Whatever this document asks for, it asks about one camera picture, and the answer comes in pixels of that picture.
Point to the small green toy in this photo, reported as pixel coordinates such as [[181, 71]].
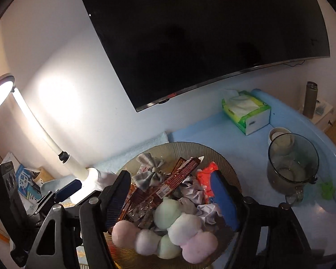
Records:
[[327, 189]]

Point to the red brown snack packet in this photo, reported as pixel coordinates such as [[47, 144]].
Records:
[[140, 204]]

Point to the blue cover book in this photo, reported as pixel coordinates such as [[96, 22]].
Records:
[[25, 183]]

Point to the brown ribbed glass bowl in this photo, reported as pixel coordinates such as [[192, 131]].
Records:
[[184, 150]]

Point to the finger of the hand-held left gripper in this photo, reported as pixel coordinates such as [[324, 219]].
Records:
[[68, 188]]

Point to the white ceramic cup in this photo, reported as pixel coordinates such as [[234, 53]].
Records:
[[280, 134]]

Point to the black flat screen television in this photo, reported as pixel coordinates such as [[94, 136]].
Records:
[[198, 33]]

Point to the glass pitcher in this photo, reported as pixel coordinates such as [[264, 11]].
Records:
[[292, 171]]

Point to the long red cardboard box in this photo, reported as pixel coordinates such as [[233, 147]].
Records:
[[182, 173]]

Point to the green white tissue box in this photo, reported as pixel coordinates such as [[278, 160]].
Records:
[[254, 120]]

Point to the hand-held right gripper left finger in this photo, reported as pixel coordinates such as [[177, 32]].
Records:
[[116, 199]]

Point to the white side table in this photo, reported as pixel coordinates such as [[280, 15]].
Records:
[[326, 115]]

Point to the olive thermos bottle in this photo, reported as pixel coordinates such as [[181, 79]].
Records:
[[309, 101]]

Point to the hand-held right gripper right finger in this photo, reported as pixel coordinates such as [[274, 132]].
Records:
[[224, 199]]

